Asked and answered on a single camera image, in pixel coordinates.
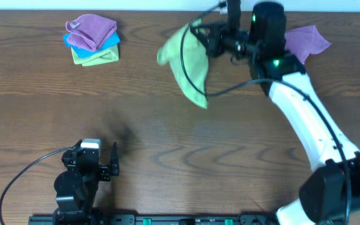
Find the left black camera cable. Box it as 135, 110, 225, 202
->
0, 147, 74, 225

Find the black camera cable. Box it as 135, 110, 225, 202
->
179, 2, 352, 225
0, 147, 74, 225

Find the folded green cloth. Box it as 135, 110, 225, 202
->
71, 45, 119, 67

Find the light green microfiber cloth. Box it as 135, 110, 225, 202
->
157, 25, 209, 109

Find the crumpled purple cloth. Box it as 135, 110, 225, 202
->
285, 25, 331, 64

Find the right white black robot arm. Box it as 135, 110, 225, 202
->
188, 1, 360, 224

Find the folded purple cloth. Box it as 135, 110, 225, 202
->
66, 14, 117, 52

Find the right black camera cable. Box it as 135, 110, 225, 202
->
179, 2, 352, 225

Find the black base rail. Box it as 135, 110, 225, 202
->
27, 214, 279, 225

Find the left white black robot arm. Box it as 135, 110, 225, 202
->
53, 139, 119, 224

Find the folded blue cloth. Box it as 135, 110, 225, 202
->
62, 32, 120, 58

